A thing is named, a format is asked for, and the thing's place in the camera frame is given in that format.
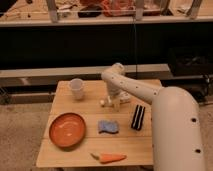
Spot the wooden table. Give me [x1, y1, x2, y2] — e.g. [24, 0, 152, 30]
[36, 81, 153, 168]

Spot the black object on shelf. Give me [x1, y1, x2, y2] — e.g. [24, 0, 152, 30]
[78, 5, 102, 18]

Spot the orange plate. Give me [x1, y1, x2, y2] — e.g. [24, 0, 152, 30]
[49, 113, 86, 148]

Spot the white plastic bottle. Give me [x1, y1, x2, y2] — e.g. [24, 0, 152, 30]
[100, 91, 131, 110]

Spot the white paper cup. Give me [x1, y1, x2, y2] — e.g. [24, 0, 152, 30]
[69, 78, 84, 100]

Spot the black striped block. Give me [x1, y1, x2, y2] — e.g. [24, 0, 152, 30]
[131, 105, 145, 131]

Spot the long grey bench beam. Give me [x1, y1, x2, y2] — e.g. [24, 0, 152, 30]
[0, 64, 171, 87]

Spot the red object on shelf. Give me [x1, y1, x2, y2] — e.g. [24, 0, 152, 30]
[101, 0, 135, 17]

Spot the blue sponge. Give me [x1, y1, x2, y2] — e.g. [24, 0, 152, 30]
[98, 120, 119, 134]

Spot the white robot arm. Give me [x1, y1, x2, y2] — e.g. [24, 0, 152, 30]
[101, 63, 206, 171]

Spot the orange toy carrot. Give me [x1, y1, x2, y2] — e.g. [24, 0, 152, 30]
[91, 153, 127, 164]

